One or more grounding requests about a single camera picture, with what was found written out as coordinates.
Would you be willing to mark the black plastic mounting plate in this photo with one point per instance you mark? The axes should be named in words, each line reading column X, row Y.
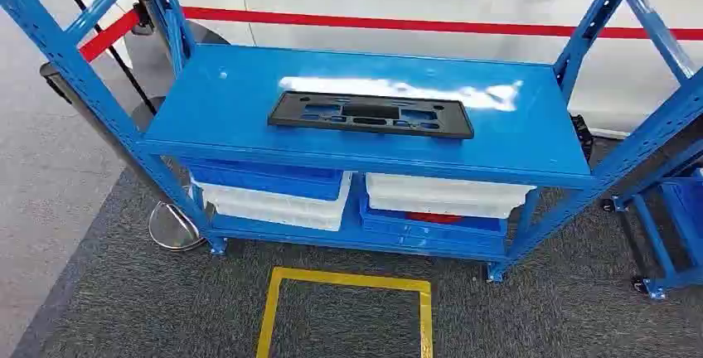
column 285, row 116

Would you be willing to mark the white plastic crate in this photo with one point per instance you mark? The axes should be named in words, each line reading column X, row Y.
column 263, row 214
column 439, row 196

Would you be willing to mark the red item in crate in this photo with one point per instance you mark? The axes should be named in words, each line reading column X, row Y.
column 434, row 217

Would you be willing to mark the blue metal shelving rack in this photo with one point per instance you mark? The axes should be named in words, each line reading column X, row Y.
column 219, row 114
column 653, row 245

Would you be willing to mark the red barrier belt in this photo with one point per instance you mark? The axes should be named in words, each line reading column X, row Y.
column 107, row 37
column 384, row 23

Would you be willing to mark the chrome barrier stanchion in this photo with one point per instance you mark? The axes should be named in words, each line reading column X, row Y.
column 144, row 15
column 175, row 229

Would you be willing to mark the thin black pole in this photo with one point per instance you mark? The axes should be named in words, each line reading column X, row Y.
column 125, row 70

